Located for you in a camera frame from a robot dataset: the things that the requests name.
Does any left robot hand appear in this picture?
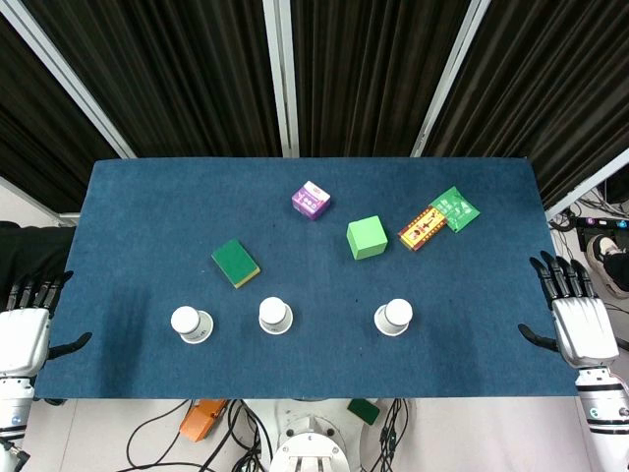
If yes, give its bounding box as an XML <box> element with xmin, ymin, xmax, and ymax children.
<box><xmin>0</xmin><ymin>270</ymin><xmax>93</xmax><ymax>379</ymax></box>

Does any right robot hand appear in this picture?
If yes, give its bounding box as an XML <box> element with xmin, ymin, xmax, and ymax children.
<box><xmin>517</xmin><ymin>250</ymin><xmax>620</xmax><ymax>370</ymax></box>

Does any white paper cup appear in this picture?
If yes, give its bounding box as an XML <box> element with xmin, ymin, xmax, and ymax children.
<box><xmin>170</xmin><ymin>305</ymin><xmax>215</xmax><ymax>345</ymax></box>
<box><xmin>372</xmin><ymin>298</ymin><xmax>414</xmax><ymax>337</ymax></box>
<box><xmin>257</xmin><ymin>296</ymin><xmax>295</xmax><ymax>336</ymax></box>

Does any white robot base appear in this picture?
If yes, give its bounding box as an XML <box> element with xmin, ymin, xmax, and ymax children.
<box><xmin>243</xmin><ymin>398</ymin><xmax>394</xmax><ymax>472</ymax></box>

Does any white black sneaker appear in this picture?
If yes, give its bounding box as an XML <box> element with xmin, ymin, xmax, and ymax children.
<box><xmin>587</xmin><ymin>233</ymin><xmax>629</xmax><ymax>299</ymax></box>

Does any black power strip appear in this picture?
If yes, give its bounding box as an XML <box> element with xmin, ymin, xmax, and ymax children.
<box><xmin>574</xmin><ymin>215</ymin><xmax>629</xmax><ymax>230</ymax></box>

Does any green sachet packet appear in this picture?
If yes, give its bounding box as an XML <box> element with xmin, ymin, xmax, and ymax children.
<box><xmin>429</xmin><ymin>186</ymin><xmax>481</xmax><ymax>233</ymax></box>

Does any red yellow snack packet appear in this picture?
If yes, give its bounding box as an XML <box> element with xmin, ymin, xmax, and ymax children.
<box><xmin>397</xmin><ymin>206</ymin><xmax>449</xmax><ymax>252</ymax></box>

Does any orange device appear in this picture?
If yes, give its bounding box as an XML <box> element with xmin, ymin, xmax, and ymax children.
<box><xmin>179</xmin><ymin>398</ymin><xmax>229</xmax><ymax>443</ymax></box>

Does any green yellow sponge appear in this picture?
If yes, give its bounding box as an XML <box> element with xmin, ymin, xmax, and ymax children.
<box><xmin>210</xmin><ymin>238</ymin><xmax>262</xmax><ymax>290</ymax></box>

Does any dark green sponge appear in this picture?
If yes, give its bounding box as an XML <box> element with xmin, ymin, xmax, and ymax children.
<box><xmin>346</xmin><ymin>398</ymin><xmax>382</xmax><ymax>427</ymax></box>

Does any light green cube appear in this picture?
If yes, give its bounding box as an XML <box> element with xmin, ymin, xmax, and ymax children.
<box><xmin>346</xmin><ymin>214</ymin><xmax>389</xmax><ymax>262</ymax></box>

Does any blue table cloth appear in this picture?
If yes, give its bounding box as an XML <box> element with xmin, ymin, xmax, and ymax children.
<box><xmin>29</xmin><ymin>155</ymin><xmax>593</xmax><ymax>400</ymax></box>

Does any black curtain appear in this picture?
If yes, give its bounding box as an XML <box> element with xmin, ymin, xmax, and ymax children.
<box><xmin>0</xmin><ymin>0</ymin><xmax>629</xmax><ymax>213</ymax></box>

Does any purple white carton box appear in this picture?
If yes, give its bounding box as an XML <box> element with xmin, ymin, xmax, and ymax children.
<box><xmin>291</xmin><ymin>180</ymin><xmax>332</xmax><ymax>221</ymax></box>

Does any white frame post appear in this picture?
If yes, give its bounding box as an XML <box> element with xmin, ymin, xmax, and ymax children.
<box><xmin>261</xmin><ymin>0</ymin><xmax>300</xmax><ymax>158</ymax></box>
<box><xmin>544</xmin><ymin>147</ymin><xmax>629</xmax><ymax>221</ymax></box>
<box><xmin>410</xmin><ymin>0</ymin><xmax>492</xmax><ymax>158</ymax></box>
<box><xmin>0</xmin><ymin>0</ymin><xmax>138</xmax><ymax>159</ymax></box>

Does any black cable bundle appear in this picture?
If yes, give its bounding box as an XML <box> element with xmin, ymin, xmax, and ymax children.
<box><xmin>368</xmin><ymin>398</ymin><xmax>419</xmax><ymax>472</ymax></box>

